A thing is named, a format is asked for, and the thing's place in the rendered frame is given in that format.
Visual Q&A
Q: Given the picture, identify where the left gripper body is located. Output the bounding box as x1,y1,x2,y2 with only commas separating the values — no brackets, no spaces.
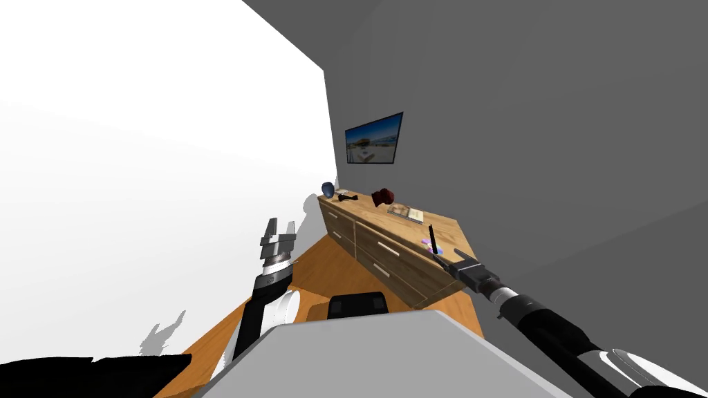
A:
259,234,297,261

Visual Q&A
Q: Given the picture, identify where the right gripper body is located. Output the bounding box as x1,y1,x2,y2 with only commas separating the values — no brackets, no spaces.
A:
432,254,497,294

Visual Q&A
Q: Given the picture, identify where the beige book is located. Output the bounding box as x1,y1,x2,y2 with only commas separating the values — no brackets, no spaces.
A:
386,202,425,225

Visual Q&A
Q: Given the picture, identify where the wooden sideboard with drawers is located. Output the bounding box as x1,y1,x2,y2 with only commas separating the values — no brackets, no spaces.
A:
317,187,480,311

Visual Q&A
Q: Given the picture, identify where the dark red object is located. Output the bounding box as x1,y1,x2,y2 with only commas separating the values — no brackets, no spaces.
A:
370,187,396,209

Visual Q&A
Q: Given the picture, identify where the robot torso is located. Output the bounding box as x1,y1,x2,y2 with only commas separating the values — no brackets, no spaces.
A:
193,292,562,398

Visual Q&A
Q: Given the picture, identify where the framed wall picture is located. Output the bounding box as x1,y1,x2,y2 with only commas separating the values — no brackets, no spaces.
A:
344,111,404,166

